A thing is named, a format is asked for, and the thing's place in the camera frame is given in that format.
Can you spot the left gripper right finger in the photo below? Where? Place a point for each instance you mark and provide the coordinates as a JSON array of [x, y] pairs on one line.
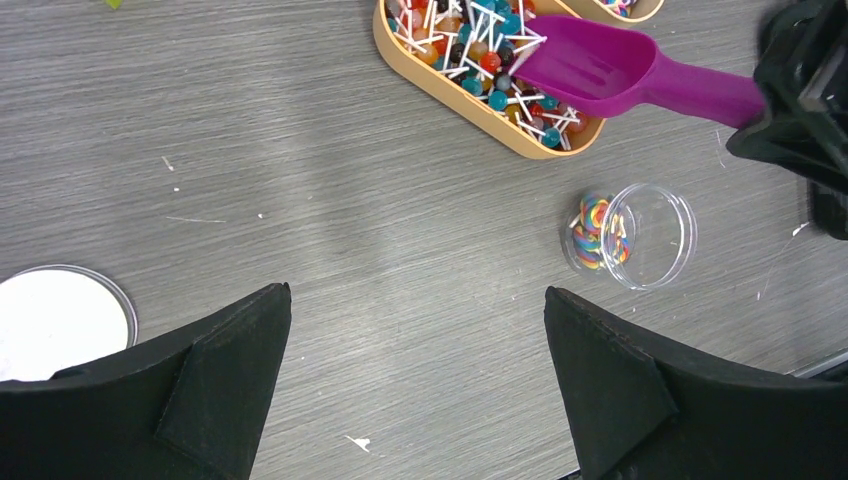
[[643, 406]]

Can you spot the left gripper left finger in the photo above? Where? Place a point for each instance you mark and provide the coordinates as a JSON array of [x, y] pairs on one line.
[[188, 404]]

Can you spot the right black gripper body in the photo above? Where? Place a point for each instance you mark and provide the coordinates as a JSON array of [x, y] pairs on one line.
[[802, 72]]

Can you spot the rainbow swirl lollipop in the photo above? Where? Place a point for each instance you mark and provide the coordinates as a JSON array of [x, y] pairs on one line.
[[589, 253], [592, 209]]

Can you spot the clear plastic cup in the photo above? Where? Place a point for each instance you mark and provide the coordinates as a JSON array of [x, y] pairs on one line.
[[661, 228]]

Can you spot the magenta plastic scoop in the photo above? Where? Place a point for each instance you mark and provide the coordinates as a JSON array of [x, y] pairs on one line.
[[605, 71]]

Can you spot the white round cup lid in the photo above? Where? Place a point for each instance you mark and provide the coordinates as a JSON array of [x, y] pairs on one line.
[[58, 316]]

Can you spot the cream tray swirl lollipops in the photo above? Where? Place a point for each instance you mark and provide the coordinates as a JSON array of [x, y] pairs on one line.
[[621, 13]]

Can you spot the tan tray round lollipops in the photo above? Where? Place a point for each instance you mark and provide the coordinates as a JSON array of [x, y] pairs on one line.
[[466, 53]]

